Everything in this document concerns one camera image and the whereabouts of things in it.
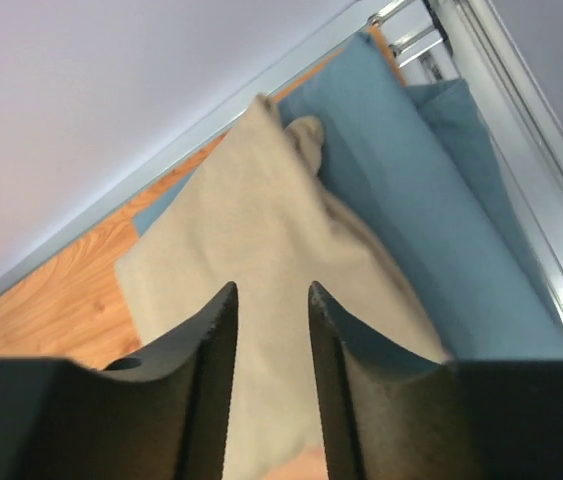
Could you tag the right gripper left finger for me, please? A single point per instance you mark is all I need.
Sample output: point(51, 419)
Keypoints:
point(159, 413)

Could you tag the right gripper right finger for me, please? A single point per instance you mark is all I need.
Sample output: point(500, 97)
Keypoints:
point(388, 413)

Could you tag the beige t shirt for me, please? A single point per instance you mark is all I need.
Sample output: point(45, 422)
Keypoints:
point(255, 213)

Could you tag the folded grey-blue t shirt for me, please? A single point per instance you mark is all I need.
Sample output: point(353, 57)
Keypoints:
point(416, 166)

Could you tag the right corner aluminium post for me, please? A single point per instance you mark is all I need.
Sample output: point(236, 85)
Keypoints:
point(524, 128)

